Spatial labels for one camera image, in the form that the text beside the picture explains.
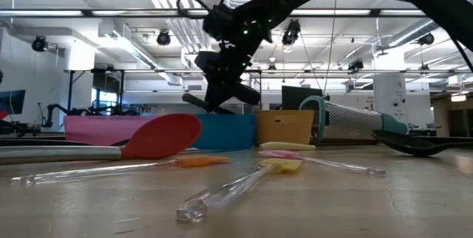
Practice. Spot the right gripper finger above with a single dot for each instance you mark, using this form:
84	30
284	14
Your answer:
220	95

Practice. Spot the cream white knife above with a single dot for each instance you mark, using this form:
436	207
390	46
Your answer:
284	146

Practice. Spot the black slotted turner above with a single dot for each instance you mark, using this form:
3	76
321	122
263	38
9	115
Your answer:
406	143

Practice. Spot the black background robot arm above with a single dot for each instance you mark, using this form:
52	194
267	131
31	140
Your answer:
55	109

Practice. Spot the teal plastic bin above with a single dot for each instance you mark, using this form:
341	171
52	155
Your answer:
229	131

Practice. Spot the black ceiling spotlight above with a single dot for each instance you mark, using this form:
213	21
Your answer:
355	66
163	39
38	44
292	33
426	39

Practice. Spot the orange plastic bin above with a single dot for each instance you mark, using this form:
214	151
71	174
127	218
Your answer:
284	129

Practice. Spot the black background monitor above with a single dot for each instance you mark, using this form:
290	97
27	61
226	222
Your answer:
295	97

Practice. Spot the pink plastic bin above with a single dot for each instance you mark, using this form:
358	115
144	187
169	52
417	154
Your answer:
96	129

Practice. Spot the steel box grater teal trim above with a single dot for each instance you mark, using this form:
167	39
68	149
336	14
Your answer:
351	121

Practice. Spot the blue screen background monitor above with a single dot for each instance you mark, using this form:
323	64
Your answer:
13	101

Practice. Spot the red background bar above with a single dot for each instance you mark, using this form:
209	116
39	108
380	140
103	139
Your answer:
3	114

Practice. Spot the lit ceiling lamp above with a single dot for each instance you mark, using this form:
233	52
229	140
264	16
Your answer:
458	98

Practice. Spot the black frame background workstation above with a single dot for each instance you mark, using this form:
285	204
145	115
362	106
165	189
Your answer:
121	90

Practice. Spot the slim silver ceiling duct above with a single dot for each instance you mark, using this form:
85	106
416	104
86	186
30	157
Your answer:
414	33

